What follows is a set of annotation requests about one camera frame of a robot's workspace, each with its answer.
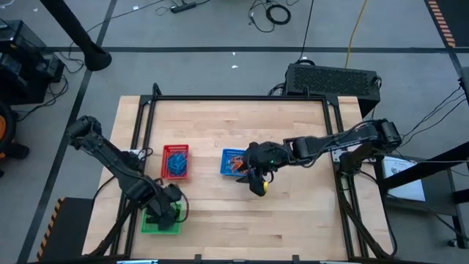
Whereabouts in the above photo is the black power strip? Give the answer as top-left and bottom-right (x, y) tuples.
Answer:
(170, 1), (197, 15)

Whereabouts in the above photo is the black equipment cart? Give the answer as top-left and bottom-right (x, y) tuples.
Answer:
(0, 20), (66, 106)

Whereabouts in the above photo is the blue plastic basket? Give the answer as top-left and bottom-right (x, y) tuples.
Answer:
(219, 147), (254, 177)

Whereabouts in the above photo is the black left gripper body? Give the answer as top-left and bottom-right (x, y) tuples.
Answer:
(141, 181), (184, 218)

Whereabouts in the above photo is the yellow cable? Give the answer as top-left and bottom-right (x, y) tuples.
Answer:
(344, 0), (369, 69)

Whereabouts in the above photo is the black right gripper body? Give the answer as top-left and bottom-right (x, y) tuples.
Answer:
(244, 141), (295, 174)

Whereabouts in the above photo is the black perforated computer case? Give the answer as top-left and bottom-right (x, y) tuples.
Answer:
(284, 62), (382, 119)

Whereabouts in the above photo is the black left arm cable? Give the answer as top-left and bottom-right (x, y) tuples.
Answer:
(174, 193), (190, 224)

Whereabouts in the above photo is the black orange wheeled machine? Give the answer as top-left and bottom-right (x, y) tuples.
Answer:
(0, 99), (31, 162)

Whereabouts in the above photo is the green plastic basket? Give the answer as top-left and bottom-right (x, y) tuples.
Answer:
(140, 202), (183, 235)

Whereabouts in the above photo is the black hazard striped mat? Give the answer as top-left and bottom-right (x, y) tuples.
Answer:
(35, 197), (95, 263)
(424, 0), (469, 48)

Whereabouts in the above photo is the black stand pole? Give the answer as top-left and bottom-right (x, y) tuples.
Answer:
(38, 0), (113, 73)

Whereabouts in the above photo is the white paper sheet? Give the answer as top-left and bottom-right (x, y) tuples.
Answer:
(380, 155), (426, 202)

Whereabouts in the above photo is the red plastic basket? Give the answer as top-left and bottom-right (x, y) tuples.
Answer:
(160, 144), (191, 181)

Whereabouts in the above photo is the black metal beam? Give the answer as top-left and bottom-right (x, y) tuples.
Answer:
(375, 141), (469, 191)

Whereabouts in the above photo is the coiled black cable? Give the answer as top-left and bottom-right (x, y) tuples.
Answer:
(265, 3), (292, 26)

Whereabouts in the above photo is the long black cable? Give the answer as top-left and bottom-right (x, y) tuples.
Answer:
(297, 0), (315, 62)

